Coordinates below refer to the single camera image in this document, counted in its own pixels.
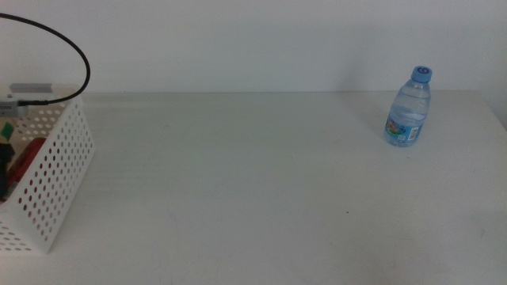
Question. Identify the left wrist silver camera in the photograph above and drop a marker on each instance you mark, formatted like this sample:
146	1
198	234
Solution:
12	107

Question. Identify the white perforated plastic basket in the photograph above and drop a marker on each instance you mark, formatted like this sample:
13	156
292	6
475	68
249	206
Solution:
65	90

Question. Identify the yellow juice bottle white cap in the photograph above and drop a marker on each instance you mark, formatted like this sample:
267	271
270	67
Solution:
6	130

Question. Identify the clear water bottle blue cap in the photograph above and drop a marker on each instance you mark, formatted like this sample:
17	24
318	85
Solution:
408	111

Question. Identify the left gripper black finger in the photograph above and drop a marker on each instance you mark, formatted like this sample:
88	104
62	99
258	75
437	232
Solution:
4	170

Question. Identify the red soda can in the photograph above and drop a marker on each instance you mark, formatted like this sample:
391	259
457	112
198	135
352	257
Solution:
29	158

